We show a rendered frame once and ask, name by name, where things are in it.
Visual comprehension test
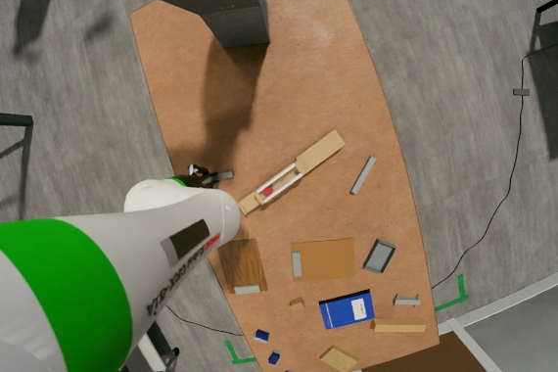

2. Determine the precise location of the blue spiral notebook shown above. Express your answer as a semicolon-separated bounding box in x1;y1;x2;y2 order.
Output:
319;289;375;330

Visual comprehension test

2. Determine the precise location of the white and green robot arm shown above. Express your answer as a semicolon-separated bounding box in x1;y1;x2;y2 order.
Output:
0;175;241;372

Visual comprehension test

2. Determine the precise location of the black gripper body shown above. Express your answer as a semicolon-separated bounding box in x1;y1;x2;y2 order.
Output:
188;172;204;188

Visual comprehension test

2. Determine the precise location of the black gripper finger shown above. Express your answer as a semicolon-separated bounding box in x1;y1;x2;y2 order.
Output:
204;180;219;189
188;164;218;182

